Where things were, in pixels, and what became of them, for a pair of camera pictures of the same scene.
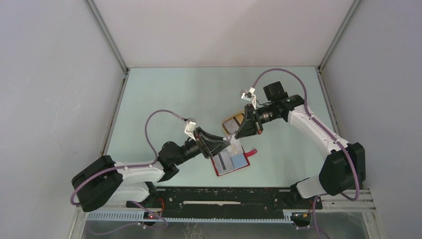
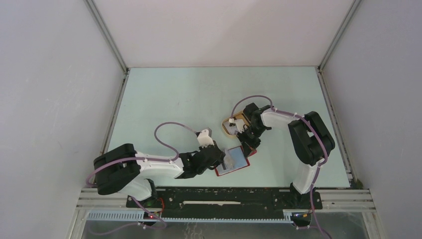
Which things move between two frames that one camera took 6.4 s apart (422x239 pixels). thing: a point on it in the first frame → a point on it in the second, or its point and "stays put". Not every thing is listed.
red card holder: [231, 159] stays put
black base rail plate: [225, 199] stays put
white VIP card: [236, 151] → [228, 160]
